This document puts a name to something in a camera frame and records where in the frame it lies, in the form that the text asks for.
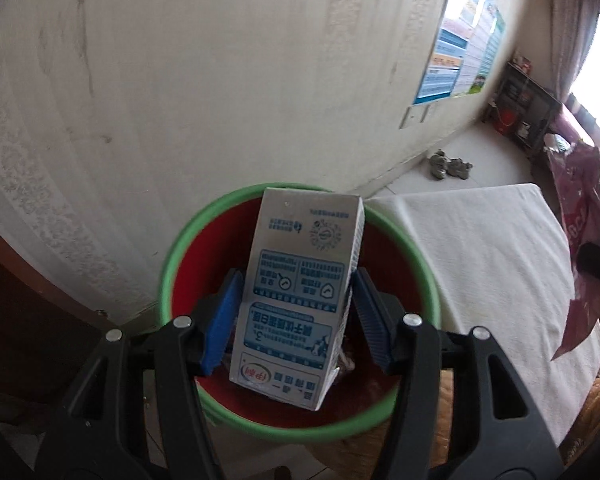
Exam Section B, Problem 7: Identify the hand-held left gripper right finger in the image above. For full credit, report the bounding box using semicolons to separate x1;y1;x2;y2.
351;266;565;480

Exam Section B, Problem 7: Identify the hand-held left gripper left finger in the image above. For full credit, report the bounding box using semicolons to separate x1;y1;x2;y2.
32;268;246;480

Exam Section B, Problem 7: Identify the red bin with green rim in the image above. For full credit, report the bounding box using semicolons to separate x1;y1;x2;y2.
157;182;442;443

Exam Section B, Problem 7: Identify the pink plastic bag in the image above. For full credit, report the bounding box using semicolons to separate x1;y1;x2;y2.
550;140;600;361

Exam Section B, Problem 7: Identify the blue white milk carton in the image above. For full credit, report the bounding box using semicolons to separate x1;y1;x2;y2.
228;186;367;412

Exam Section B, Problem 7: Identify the white towel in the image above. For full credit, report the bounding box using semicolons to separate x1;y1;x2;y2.
365;182;600;448

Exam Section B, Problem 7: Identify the pink pillow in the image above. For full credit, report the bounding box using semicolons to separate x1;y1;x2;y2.
550;110;588;136

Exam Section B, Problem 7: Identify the orange fleece cloth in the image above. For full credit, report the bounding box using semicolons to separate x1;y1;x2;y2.
305;320;600;480

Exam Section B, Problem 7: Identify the grey shoe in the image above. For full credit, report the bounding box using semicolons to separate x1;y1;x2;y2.
446;157;474;179
429;150;451;180

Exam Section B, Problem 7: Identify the red bucket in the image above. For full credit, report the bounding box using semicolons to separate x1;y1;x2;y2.
495;105;518;135

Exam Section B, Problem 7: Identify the dark metal shelf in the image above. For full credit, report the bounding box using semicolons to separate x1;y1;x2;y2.
492;60;563;153

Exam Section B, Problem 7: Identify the dark wood furniture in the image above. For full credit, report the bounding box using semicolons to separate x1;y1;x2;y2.
0;215;161;406

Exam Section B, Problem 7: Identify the sheer lace curtain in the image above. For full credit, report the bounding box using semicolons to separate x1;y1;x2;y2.
547;0;600;106

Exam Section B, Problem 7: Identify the green grid wall poster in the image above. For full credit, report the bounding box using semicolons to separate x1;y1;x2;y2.
467;10;507;96

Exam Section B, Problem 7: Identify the white chart wall poster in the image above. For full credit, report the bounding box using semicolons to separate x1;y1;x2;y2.
452;0;498;98

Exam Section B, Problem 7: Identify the blue letter wall poster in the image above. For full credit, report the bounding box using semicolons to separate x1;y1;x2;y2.
412;0;473;106

